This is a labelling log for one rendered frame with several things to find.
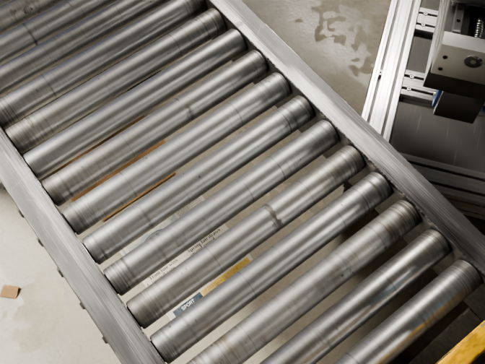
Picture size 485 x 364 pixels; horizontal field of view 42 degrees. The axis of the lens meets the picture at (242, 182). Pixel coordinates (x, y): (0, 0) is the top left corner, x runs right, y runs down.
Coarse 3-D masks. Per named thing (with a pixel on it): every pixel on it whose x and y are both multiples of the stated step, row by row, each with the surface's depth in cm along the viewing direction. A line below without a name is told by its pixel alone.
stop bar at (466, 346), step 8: (480, 328) 88; (472, 336) 87; (480, 336) 87; (464, 344) 87; (472, 344) 87; (480, 344) 87; (448, 352) 86; (456, 352) 86; (464, 352) 86; (472, 352) 86; (480, 352) 86; (440, 360) 86; (448, 360) 86; (456, 360) 86; (464, 360) 86; (472, 360) 86
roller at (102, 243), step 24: (264, 120) 107; (288, 120) 107; (240, 144) 105; (264, 144) 106; (192, 168) 103; (216, 168) 103; (168, 192) 101; (192, 192) 102; (120, 216) 100; (144, 216) 99; (168, 216) 102; (96, 240) 97; (120, 240) 98
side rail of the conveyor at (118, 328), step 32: (0, 128) 107; (0, 160) 104; (32, 192) 101; (32, 224) 99; (64, 224) 99; (64, 256) 96; (96, 288) 94; (96, 320) 92; (128, 320) 91; (128, 352) 89
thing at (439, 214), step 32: (224, 0) 120; (256, 32) 116; (288, 64) 112; (288, 96) 115; (320, 96) 109; (352, 128) 106; (384, 160) 103; (416, 192) 100; (448, 224) 97; (448, 256) 99; (480, 256) 95; (480, 288) 97
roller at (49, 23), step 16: (64, 0) 121; (80, 0) 121; (96, 0) 122; (112, 0) 124; (48, 16) 119; (64, 16) 120; (80, 16) 121; (16, 32) 117; (32, 32) 118; (48, 32) 119; (0, 48) 116; (16, 48) 117; (0, 64) 117
